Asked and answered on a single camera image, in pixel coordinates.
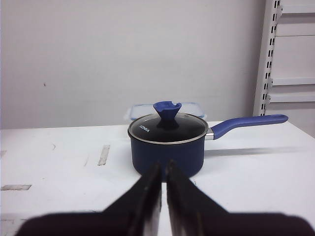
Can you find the glass pot lid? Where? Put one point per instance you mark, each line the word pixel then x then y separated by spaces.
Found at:
pixel 168 125

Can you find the white slotted shelf rack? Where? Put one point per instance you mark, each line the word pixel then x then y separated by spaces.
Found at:
pixel 286 71

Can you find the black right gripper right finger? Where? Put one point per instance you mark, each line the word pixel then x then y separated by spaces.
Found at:
pixel 193 213

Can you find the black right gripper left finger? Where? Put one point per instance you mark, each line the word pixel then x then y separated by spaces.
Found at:
pixel 135 213

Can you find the clear plastic food container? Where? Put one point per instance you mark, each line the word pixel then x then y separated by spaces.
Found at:
pixel 140 110

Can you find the dark blue saucepan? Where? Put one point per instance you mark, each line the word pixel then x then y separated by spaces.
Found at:
pixel 189 156

